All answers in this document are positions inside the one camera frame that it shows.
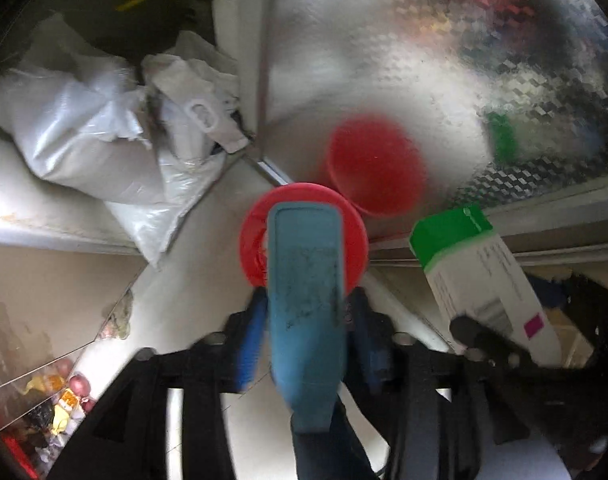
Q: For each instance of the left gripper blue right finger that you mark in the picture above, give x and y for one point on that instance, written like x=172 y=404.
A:
x=371 y=333

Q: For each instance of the white green medicine box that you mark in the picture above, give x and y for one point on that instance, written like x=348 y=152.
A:
x=472 y=272

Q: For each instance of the steel cabinet door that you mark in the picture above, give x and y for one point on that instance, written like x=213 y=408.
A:
x=504 y=102

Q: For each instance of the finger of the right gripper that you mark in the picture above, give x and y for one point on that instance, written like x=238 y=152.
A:
x=496 y=347

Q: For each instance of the white plastic bag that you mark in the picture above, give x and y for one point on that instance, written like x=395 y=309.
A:
x=196 y=93

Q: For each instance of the light blue package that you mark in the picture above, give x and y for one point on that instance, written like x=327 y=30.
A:
x=308 y=354

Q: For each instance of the white woven sack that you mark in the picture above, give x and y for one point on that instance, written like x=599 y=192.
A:
x=80 y=120

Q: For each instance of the red trash bucket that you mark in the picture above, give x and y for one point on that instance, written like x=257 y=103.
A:
x=304 y=234

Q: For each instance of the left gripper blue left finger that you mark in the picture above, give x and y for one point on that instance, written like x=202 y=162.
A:
x=250 y=339

